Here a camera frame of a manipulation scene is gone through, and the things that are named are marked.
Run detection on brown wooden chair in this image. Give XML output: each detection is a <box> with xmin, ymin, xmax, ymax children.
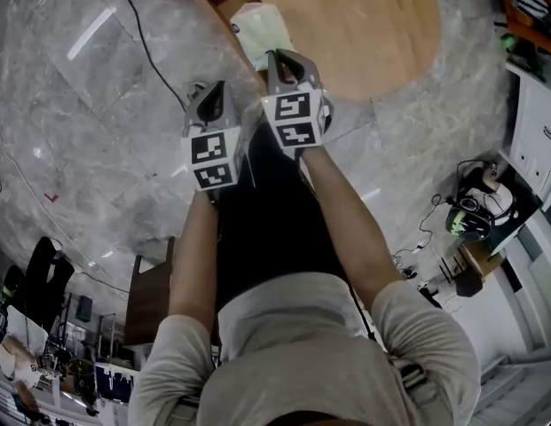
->
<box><xmin>123</xmin><ymin>236</ymin><xmax>177</xmax><ymax>350</ymax></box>

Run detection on wooden table with drawer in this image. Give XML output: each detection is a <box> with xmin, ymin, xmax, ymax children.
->
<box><xmin>241</xmin><ymin>0</ymin><xmax>443</xmax><ymax>101</ymax></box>

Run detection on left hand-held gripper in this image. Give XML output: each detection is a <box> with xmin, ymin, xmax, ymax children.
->
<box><xmin>180</xmin><ymin>80</ymin><xmax>248</xmax><ymax>193</ymax></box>

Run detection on person's left forearm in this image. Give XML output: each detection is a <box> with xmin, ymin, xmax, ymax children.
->
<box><xmin>168</xmin><ymin>187</ymin><xmax>221</xmax><ymax>333</ymax></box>

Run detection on person's grey shoulder strap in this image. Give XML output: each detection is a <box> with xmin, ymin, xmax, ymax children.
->
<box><xmin>389</xmin><ymin>355</ymin><xmax>441</xmax><ymax>410</ymax></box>
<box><xmin>168</xmin><ymin>395</ymin><xmax>201</xmax><ymax>426</ymax></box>

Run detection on white shelf unit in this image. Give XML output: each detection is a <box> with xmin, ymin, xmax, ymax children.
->
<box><xmin>478</xmin><ymin>214</ymin><xmax>551</xmax><ymax>426</ymax></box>

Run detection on white plastic container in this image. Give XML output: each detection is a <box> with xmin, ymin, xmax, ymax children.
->
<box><xmin>230</xmin><ymin>2</ymin><xmax>296</xmax><ymax>71</ymax></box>

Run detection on green black device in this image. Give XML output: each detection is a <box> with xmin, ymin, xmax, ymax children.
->
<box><xmin>500</xmin><ymin>33</ymin><xmax>545</xmax><ymax>80</ymax></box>

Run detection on cardboard box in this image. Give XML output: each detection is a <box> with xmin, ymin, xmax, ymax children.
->
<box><xmin>456</xmin><ymin>240</ymin><xmax>508</xmax><ymax>284</ymax></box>

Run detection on cluttered equipment rack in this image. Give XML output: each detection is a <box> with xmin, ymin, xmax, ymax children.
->
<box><xmin>0</xmin><ymin>281</ymin><xmax>139</xmax><ymax>426</ymax></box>

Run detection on white cabinet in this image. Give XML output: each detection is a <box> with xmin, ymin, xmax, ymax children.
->
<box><xmin>499</xmin><ymin>59</ymin><xmax>551</xmax><ymax>212</ymax></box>

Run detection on black green headset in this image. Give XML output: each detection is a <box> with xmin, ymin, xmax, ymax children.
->
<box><xmin>445</xmin><ymin>193</ymin><xmax>494</xmax><ymax>242</ymax></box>

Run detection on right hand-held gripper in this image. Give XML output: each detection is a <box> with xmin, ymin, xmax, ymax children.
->
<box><xmin>260</xmin><ymin>49</ymin><xmax>329</xmax><ymax>162</ymax></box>

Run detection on orange sofa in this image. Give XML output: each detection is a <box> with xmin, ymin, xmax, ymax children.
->
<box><xmin>496</xmin><ymin>0</ymin><xmax>551</xmax><ymax>55</ymax></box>

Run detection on black garment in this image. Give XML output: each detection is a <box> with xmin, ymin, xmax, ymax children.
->
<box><xmin>2</xmin><ymin>236</ymin><xmax>76</xmax><ymax>333</ymax></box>

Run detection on person's black trousers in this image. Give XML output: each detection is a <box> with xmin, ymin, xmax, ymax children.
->
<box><xmin>215</xmin><ymin>122</ymin><xmax>348</xmax><ymax>311</ymax></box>

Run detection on person's beige shirt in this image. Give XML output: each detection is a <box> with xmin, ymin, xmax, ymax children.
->
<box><xmin>127</xmin><ymin>272</ymin><xmax>483</xmax><ymax>426</ymax></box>

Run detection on person's right forearm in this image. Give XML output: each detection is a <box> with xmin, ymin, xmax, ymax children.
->
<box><xmin>299</xmin><ymin>146</ymin><xmax>407</xmax><ymax>311</ymax></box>

